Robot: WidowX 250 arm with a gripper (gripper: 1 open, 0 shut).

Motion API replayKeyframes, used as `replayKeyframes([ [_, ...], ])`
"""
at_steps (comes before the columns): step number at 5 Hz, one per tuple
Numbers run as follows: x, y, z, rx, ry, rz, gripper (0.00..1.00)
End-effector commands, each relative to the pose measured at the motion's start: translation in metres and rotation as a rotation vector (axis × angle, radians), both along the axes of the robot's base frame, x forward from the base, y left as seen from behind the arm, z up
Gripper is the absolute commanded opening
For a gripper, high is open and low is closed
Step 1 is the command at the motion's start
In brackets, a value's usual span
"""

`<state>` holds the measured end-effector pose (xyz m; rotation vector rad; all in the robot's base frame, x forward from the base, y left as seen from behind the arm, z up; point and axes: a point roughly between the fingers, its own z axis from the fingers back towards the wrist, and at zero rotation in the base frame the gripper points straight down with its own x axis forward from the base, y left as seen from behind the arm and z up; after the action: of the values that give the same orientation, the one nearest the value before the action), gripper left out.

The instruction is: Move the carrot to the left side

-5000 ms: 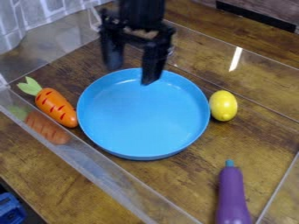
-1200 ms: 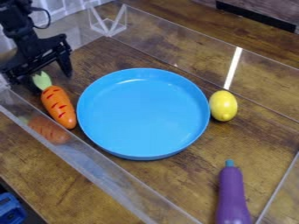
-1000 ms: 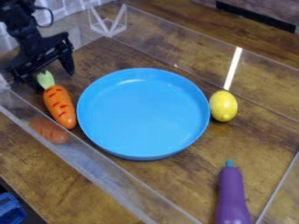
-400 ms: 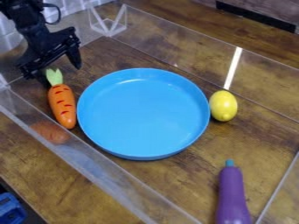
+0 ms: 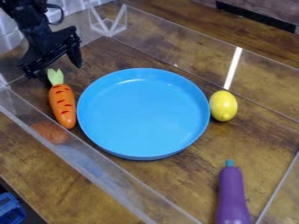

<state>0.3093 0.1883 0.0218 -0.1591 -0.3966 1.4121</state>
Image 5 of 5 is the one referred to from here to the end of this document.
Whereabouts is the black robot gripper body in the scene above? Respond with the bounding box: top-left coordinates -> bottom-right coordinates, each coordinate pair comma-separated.
0,0 -> 80,78

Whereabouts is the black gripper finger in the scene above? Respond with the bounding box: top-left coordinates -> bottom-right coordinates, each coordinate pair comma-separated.
37,69 -> 52,87
67,44 -> 83,68

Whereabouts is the orange toy carrot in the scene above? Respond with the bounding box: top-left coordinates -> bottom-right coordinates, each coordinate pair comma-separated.
47,68 -> 78,130

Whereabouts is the white sheer curtain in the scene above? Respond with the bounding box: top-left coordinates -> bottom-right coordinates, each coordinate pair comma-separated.
0,0 -> 114,53

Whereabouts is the blue round plate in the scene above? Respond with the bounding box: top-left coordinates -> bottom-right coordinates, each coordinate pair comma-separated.
78,68 -> 211,160

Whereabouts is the yellow toy lemon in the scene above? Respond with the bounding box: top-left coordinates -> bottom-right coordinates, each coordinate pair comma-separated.
210,90 -> 239,122

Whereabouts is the blue plastic object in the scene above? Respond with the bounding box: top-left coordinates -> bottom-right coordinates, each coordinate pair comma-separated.
0,192 -> 27,224

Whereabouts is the dark wooden ledge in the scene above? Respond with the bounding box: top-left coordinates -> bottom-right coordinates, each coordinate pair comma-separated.
216,0 -> 299,33

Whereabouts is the purple toy eggplant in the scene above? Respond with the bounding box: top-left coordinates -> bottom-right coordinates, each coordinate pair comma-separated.
216,159 -> 252,224

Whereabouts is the clear acrylic enclosure wall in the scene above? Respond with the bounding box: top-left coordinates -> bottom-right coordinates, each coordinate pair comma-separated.
0,0 -> 299,224

